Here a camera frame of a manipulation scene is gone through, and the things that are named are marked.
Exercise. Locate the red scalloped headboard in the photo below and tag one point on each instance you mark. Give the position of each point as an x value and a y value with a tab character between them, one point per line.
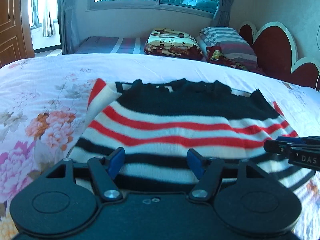
275	47

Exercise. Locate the folded printed blanket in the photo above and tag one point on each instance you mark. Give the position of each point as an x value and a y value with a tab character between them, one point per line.
172	43

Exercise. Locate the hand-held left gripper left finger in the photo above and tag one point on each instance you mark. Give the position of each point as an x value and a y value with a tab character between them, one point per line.
117	162

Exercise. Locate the white sheer curtain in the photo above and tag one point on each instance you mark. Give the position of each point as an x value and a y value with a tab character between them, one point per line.
47	10

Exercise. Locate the floral white bedspread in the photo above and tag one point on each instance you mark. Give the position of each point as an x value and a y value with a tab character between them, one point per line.
50	80

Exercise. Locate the striped mattress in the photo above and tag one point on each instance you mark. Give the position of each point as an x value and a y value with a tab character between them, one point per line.
107	45

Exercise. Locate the red printed pillow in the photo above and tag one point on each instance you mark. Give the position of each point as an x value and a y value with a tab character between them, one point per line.
232	62

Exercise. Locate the striped knit sweater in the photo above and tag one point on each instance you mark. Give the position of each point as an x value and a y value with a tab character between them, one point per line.
175	130

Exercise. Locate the striped pillow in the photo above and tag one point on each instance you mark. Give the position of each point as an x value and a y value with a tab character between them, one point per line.
225	40

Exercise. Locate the brown wooden door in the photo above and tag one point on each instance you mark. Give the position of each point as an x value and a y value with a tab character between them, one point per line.
13	22

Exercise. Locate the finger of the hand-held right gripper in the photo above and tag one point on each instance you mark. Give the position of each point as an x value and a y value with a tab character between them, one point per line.
276	147
287	139

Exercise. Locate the folded blue quilt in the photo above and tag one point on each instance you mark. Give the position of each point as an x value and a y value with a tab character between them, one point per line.
200	5

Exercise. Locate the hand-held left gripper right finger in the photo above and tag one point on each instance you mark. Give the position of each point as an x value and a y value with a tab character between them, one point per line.
194	162

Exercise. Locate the grey-blue curtain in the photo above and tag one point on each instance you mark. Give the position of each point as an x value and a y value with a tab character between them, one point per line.
226	2
68	17

